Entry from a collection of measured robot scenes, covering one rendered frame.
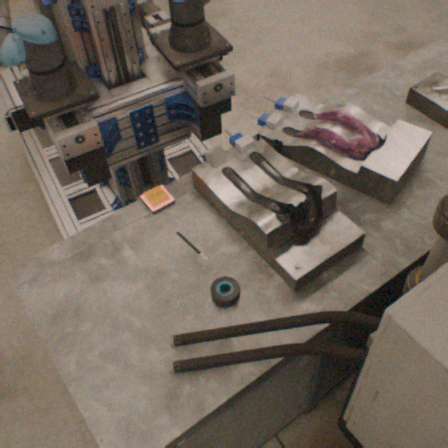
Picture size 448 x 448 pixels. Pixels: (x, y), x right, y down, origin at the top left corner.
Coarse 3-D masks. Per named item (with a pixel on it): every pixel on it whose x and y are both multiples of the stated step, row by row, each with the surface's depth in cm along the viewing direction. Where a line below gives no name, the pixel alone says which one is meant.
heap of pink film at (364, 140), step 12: (336, 108) 174; (336, 120) 170; (348, 120) 169; (360, 120) 171; (300, 132) 174; (312, 132) 167; (324, 132) 164; (336, 132) 166; (360, 132) 167; (372, 132) 169; (336, 144) 164; (348, 144) 163; (360, 144) 164; (372, 144) 164; (348, 156) 163; (360, 156) 163
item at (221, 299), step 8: (216, 280) 141; (224, 280) 141; (232, 280) 141; (216, 288) 140; (224, 288) 142; (232, 288) 139; (216, 296) 138; (224, 296) 138; (232, 296) 138; (216, 304) 140; (224, 304) 138; (232, 304) 139
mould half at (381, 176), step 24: (288, 120) 179; (312, 120) 178; (288, 144) 171; (312, 144) 165; (408, 144) 161; (312, 168) 171; (336, 168) 164; (360, 168) 157; (384, 168) 155; (408, 168) 158; (384, 192) 158
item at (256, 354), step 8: (232, 352) 126; (240, 352) 125; (248, 352) 125; (256, 352) 124; (264, 352) 124; (272, 352) 123; (184, 360) 127; (192, 360) 126; (200, 360) 126; (208, 360) 126; (216, 360) 125; (224, 360) 125; (232, 360) 125; (240, 360) 124; (248, 360) 124; (256, 360) 124; (176, 368) 126; (184, 368) 126; (192, 368) 126; (200, 368) 126; (208, 368) 126
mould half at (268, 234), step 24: (264, 144) 167; (192, 168) 161; (216, 168) 161; (240, 168) 161; (288, 168) 160; (216, 192) 155; (240, 192) 155; (264, 192) 154; (288, 192) 149; (336, 192) 148; (240, 216) 147; (264, 216) 142; (336, 216) 150; (264, 240) 142; (288, 240) 145; (312, 240) 145; (336, 240) 145; (360, 240) 147; (288, 264) 140; (312, 264) 140
